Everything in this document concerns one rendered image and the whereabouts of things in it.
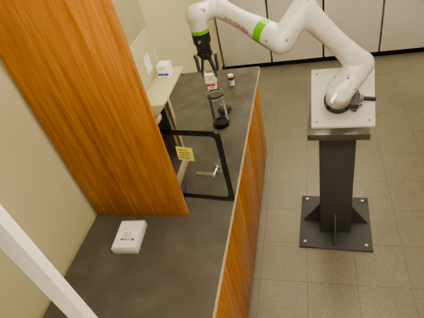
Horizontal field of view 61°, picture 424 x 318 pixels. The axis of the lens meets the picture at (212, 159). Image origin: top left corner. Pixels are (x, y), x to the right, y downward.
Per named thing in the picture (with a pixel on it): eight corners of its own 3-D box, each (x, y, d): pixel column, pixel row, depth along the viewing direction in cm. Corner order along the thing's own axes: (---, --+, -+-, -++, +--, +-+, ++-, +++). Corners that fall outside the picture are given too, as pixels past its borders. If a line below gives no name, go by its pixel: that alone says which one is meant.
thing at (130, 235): (113, 254, 162) (110, 248, 160) (124, 226, 174) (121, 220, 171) (138, 253, 160) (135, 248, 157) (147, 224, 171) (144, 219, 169)
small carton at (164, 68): (159, 78, 157) (155, 66, 153) (163, 72, 161) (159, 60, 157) (170, 78, 156) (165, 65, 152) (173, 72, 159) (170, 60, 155)
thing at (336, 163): (367, 199, 274) (378, 98, 217) (373, 252, 240) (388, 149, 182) (302, 196, 288) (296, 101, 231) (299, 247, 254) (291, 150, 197)
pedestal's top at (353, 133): (365, 106, 213) (365, 100, 211) (370, 139, 191) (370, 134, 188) (309, 108, 223) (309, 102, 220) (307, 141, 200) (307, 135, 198)
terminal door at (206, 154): (175, 194, 176) (150, 129, 150) (235, 200, 165) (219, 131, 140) (175, 195, 175) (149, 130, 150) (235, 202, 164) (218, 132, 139)
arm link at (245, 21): (253, 24, 163) (251, 45, 172) (269, 14, 168) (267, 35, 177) (199, -5, 180) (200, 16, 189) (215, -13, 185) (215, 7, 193)
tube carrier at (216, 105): (211, 129, 218) (203, 98, 205) (214, 118, 226) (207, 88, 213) (228, 127, 215) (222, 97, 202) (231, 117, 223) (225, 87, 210)
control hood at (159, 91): (144, 127, 149) (136, 107, 142) (166, 86, 172) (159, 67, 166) (170, 126, 146) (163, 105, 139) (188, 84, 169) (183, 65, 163)
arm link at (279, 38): (303, 40, 167) (297, 26, 156) (286, 63, 168) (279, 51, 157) (272, 24, 175) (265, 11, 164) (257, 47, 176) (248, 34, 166)
